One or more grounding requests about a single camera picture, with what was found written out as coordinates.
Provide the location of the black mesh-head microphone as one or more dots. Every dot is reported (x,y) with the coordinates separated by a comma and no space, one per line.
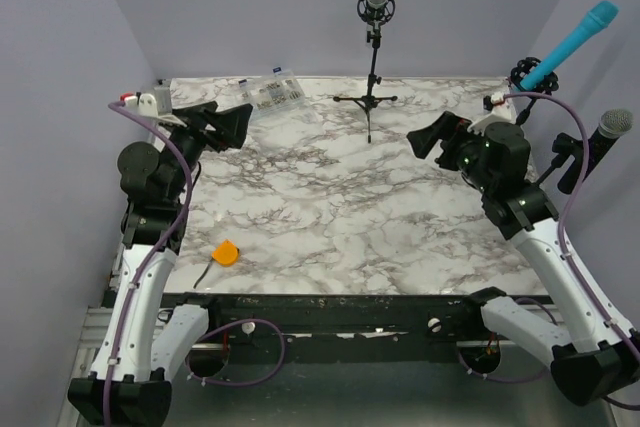
(613,124)

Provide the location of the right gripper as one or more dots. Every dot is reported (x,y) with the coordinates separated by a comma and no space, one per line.
(424,139)

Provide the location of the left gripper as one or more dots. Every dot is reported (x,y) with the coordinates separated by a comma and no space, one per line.
(230,133)

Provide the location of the blue microphone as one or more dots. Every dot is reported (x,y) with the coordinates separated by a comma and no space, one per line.
(594,21)

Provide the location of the orange tape measure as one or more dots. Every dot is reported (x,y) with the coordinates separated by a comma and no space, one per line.
(225,255)

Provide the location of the clear plastic screw box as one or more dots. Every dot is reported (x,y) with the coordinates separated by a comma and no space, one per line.
(272,94)

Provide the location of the black front rail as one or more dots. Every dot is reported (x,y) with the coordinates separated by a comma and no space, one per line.
(342,328)

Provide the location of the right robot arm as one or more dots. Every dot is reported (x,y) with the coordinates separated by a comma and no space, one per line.
(594,353)

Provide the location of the black tripod microphone stand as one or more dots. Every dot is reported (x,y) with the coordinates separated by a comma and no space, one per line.
(369,101)

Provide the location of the round base shock-mount stand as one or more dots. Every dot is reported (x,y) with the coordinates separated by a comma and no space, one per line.
(520,73)

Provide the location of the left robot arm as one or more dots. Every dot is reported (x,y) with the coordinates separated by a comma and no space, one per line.
(130,380)

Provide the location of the round base clip stand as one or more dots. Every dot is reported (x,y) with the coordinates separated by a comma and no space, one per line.
(564,146)

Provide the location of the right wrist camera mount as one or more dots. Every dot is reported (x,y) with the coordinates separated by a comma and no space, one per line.
(496,110)

